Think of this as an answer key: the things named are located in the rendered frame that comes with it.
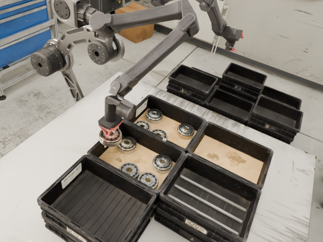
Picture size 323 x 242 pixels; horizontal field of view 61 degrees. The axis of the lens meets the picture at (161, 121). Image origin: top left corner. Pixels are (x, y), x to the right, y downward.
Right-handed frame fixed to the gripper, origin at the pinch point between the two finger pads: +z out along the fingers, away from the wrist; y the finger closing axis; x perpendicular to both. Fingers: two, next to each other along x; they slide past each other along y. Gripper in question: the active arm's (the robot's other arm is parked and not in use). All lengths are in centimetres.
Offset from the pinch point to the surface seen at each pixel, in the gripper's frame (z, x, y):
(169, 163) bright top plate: 19.2, -26.4, 15.7
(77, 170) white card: 15.9, 6.0, -16.4
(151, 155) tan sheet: 22.4, -15.1, 16.6
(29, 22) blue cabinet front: 46, 181, 105
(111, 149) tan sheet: 22.7, 4.2, 7.5
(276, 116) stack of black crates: 57, -72, 150
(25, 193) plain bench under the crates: 36, 26, -31
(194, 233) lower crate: 24, -53, -8
